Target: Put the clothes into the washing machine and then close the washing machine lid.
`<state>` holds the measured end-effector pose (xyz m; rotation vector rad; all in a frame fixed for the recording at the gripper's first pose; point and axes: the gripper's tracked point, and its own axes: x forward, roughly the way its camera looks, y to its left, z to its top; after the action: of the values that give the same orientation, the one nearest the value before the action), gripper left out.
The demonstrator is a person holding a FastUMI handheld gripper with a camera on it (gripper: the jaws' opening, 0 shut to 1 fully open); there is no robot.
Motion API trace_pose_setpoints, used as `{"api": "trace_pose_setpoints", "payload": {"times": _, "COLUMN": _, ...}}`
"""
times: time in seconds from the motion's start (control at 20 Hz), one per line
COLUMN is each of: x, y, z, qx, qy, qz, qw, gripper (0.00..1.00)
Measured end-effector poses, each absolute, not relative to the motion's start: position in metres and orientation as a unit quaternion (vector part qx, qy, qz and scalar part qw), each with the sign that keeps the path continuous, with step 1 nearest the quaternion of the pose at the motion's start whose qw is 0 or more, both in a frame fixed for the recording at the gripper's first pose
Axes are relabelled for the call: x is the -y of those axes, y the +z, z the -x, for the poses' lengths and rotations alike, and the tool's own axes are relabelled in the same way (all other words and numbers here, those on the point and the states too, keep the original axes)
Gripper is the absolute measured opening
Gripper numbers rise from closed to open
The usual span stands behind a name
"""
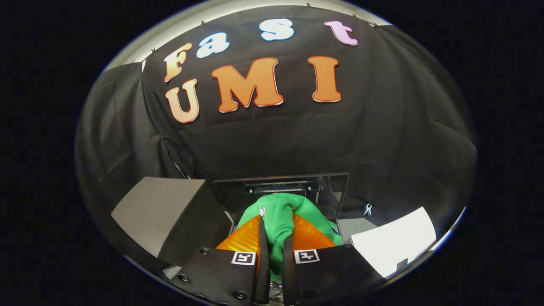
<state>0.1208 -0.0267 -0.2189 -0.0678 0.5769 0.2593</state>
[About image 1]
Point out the green shirt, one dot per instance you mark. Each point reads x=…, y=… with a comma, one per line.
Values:
x=280, y=212

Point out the row of black cloth clips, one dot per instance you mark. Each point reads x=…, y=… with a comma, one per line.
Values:
x=202, y=22

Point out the white board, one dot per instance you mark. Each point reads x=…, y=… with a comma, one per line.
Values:
x=395, y=242

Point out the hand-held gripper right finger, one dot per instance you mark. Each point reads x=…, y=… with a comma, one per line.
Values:
x=335, y=272

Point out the grey box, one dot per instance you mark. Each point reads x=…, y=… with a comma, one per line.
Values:
x=157, y=212

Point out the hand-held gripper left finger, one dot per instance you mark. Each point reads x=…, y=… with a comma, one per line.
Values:
x=221, y=276

